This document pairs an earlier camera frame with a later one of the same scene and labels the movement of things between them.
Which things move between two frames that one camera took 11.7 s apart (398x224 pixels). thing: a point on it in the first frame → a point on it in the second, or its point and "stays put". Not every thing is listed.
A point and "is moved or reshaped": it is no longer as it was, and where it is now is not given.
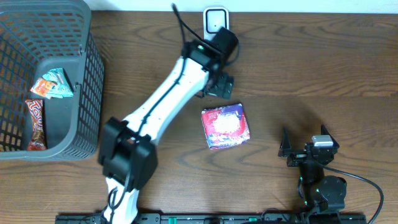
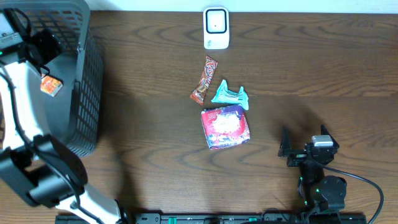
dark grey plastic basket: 37,37 stays put
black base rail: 218,219 stays put
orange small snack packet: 41,86 → 50,85
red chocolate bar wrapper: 37,139 is moved or reshaped
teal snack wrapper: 63,88 → 226,96
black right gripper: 298,156 stays put
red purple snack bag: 226,126 stays put
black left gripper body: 222,86 → 45,43
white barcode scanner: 214,17 stays put
